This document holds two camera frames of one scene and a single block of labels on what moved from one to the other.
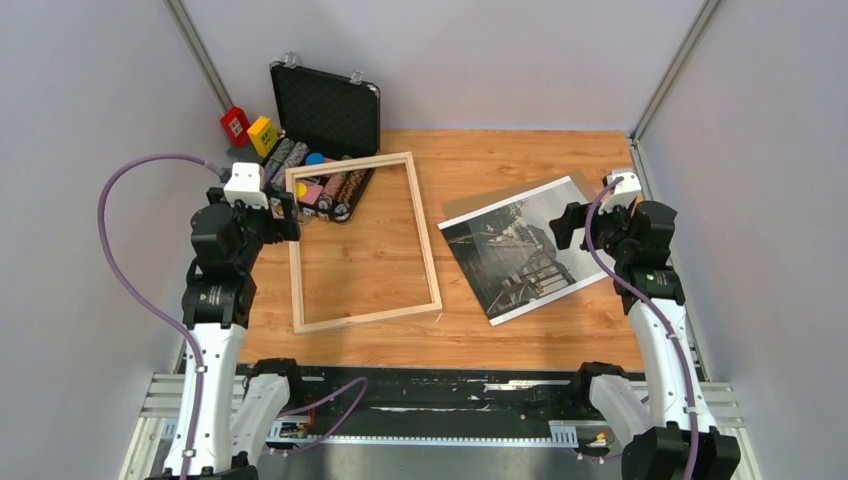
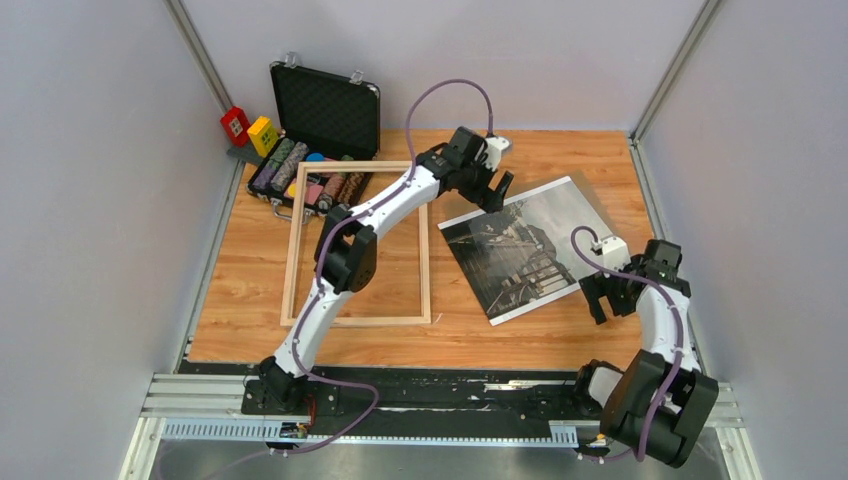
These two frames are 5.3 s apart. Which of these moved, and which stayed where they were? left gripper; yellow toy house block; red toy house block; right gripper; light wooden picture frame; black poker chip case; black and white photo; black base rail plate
Moved: light wooden picture frame; left gripper; right gripper
Stayed: black and white photo; black base rail plate; red toy house block; black poker chip case; yellow toy house block
